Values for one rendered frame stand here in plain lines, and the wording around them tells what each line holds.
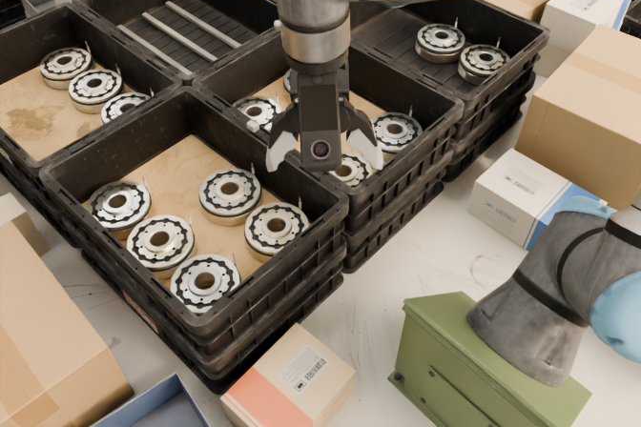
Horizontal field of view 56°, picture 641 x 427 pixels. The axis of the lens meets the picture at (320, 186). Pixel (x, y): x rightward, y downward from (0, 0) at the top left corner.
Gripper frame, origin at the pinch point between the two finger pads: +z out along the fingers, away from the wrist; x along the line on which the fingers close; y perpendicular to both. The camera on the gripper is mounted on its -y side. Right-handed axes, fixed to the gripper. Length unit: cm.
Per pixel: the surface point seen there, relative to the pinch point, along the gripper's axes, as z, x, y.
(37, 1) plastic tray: 20, 73, 74
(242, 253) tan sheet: 17.8, 13.9, -1.0
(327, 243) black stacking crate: 16.2, 0.4, -0.4
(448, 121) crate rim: 11.1, -20.0, 20.5
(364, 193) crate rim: 9.6, -5.5, 4.3
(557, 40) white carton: 27, -51, 61
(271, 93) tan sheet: 19.8, 12.5, 38.1
